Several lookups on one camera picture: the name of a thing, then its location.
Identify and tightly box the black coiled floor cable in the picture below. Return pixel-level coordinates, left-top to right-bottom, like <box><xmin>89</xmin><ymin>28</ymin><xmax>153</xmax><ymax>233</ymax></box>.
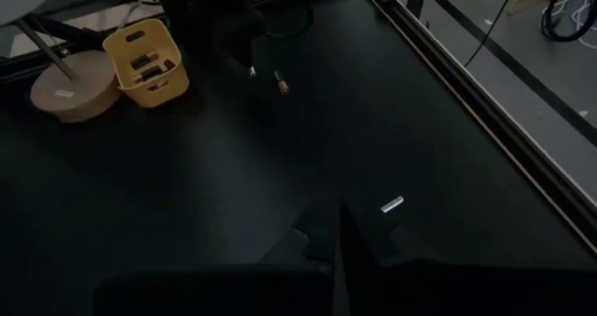
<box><xmin>540</xmin><ymin>0</ymin><xmax>597</xmax><ymax>43</ymax></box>

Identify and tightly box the thin grey metal rod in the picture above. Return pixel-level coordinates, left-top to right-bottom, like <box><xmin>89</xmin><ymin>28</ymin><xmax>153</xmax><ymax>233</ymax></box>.
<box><xmin>16</xmin><ymin>18</ymin><xmax>78</xmax><ymax>81</ymax></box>

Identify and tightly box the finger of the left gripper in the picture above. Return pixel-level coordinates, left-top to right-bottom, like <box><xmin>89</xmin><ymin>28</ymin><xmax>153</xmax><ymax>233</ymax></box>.
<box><xmin>252</xmin><ymin>49</ymin><xmax>267</xmax><ymax>75</ymax></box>
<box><xmin>232</xmin><ymin>54</ymin><xmax>252</xmax><ymax>78</ymax></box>

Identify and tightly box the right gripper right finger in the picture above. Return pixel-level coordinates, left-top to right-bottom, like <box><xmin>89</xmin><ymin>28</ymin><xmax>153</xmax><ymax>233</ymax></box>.
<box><xmin>339</xmin><ymin>197</ymin><xmax>439</xmax><ymax>271</ymax></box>

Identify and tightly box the white floor cable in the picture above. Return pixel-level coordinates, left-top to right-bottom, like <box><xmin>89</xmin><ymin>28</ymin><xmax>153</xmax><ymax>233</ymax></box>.
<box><xmin>543</xmin><ymin>0</ymin><xmax>597</xmax><ymax>51</ymax></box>

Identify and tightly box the long thin black floor cable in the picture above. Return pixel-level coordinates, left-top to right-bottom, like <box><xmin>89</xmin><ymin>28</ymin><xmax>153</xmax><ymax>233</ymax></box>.
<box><xmin>464</xmin><ymin>0</ymin><xmax>521</xmax><ymax>69</ymax></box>

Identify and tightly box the yellow plastic bin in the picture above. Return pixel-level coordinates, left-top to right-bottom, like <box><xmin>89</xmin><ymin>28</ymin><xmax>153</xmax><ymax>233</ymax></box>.
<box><xmin>102</xmin><ymin>18</ymin><xmax>190</xmax><ymax>109</ymax></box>

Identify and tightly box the round wooden base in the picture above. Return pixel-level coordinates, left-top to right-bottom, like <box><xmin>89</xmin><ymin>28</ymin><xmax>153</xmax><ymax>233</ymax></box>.
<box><xmin>30</xmin><ymin>49</ymin><xmax>123</xmax><ymax>124</ymax></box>

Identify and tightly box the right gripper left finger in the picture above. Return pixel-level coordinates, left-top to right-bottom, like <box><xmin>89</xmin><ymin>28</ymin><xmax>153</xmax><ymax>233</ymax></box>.
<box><xmin>258</xmin><ymin>194</ymin><xmax>340</xmax><ymax>273</ymax></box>

